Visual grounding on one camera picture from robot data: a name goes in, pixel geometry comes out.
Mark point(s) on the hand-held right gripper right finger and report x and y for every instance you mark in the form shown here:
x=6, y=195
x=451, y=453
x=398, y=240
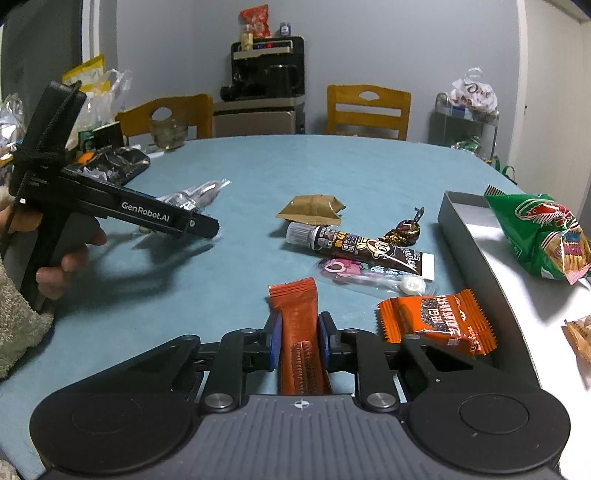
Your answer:
x=324, y=344

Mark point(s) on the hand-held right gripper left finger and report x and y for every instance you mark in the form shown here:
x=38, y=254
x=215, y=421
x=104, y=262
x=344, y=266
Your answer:
x=277, y=341

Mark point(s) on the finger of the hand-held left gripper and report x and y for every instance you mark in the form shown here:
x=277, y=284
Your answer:
x=203, y=228

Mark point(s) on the orange-brown snack bar packet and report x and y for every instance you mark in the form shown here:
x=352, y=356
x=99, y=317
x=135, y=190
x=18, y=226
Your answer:
x=298, y=318

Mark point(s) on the gold-brown snack packet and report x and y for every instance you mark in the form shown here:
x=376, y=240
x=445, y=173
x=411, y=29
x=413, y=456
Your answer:
x=309, y=207

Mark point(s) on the grey tray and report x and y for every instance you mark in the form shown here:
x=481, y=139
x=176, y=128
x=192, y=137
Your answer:
x=475, y=258

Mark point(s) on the person's left forearm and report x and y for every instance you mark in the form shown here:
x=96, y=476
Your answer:
x=18, y=332

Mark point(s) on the person's left hand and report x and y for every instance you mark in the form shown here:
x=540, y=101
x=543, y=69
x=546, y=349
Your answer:
x=74, y=263

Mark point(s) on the clear plastic packet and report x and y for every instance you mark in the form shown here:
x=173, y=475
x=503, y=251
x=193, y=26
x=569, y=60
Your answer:
x=203, y=191

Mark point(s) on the silver plastic bag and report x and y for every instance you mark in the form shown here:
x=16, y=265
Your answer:
x=9, y=120

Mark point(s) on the dark box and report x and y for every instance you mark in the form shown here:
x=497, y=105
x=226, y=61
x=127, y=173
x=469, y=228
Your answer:
x=108, y=136

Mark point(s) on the pink printed candy packet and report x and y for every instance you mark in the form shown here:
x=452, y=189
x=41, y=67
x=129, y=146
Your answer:
x=346, y=271

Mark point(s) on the black tray with packets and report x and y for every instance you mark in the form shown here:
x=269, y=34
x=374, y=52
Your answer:
x=124, y=161

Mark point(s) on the yellow bag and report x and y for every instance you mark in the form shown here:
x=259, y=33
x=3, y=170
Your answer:
x=85, y=69

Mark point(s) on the clear plastic bag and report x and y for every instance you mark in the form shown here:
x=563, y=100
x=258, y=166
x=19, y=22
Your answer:
x=111, y=87

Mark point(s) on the wooden chair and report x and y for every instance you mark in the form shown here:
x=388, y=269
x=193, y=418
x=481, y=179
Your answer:
x=369, y=113
x=138, y=115

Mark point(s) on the brown squeeze tube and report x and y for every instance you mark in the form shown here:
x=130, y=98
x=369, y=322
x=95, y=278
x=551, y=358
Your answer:
x=355, y=247

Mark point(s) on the orange square snack packet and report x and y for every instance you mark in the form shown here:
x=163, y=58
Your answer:
x=429, y=318

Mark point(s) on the black silver water dispenser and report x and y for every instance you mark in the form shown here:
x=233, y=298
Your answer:
x=286, y=74

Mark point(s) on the red snack bag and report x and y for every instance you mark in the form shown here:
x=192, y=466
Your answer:
x=255, y=21

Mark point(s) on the green prawn cracker bag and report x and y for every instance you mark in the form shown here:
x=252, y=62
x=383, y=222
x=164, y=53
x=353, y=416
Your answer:
x=531, y=230

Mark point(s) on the green snack packet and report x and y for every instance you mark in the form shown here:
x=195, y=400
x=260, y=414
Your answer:
x=467, y=145

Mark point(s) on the metal trolley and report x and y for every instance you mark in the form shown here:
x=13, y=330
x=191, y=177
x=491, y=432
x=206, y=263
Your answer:
x=443, y=124

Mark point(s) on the green tote bag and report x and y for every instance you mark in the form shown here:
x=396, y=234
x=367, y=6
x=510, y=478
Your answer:
x=505, y=170

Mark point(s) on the clear nut packet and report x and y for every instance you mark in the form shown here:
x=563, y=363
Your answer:
x=581, y=337

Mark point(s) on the white plastic bag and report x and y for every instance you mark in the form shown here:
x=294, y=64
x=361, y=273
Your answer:
x=475, y=90

